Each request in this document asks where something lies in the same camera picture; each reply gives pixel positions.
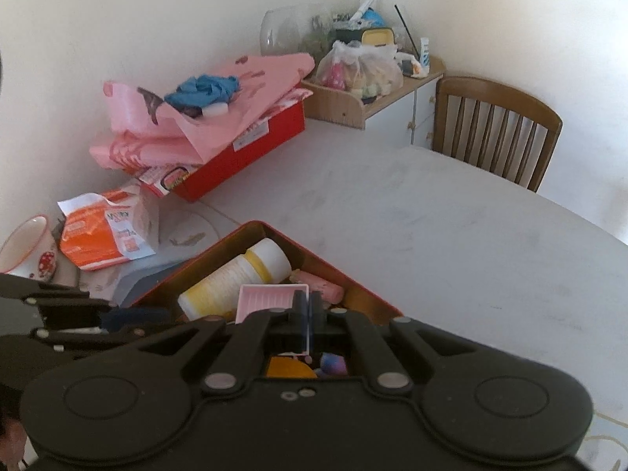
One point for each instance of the white tube on cabinet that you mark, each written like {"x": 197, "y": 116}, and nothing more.
{"x": 424, "y": 53}

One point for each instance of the clear glass vase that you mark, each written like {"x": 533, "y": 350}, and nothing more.
{"x": 304, "y": 28}

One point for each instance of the blue cloth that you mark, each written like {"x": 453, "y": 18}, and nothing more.
{"x": 196, "y": 94}

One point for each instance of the white red-patterned mug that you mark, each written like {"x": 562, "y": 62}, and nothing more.
{"x": 30, "y": 251}

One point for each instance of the orange white snack packet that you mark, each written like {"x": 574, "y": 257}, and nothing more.
{"x": 112, "y": 228}

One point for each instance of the pink eraser block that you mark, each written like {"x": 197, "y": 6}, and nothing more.
{"x": 329, "y": 291}

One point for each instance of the large red cardboard box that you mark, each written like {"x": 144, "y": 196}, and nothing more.
{"x": 284, "y": 121}

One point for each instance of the purple blue plush toy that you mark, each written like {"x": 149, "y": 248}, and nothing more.
{"x": 331, "y": 365}

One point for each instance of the orange ball toy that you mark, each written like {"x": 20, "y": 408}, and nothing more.
{"x": 288, "y": 367}

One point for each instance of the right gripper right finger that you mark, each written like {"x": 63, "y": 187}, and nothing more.
{"x": 371, "y": 365}

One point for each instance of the white yellow-labelled bottle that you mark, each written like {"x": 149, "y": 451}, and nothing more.
{"x": 217, "y": 294}

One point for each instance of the brown wooden chair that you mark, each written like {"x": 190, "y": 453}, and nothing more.
{"x": 495, "y": 127}

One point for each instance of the yellow lidded container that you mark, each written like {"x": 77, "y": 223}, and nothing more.
{"x": 377, "y": 37}

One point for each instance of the pink plastic dustpan tray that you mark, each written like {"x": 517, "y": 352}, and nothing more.
{"x": 279, "y": 298}

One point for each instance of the clear plastic bag of items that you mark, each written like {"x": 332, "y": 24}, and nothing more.
{"x": 364, "y": 71}

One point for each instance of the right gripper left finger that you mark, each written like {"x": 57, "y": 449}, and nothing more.
{"x": 250, "y": 345}

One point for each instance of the white wooden side cabinet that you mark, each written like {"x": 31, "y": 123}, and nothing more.
{"x": 402, "y": 118}

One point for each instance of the red gold-lined tin box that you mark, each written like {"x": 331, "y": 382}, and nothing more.
{"x": 356, "y": 297}

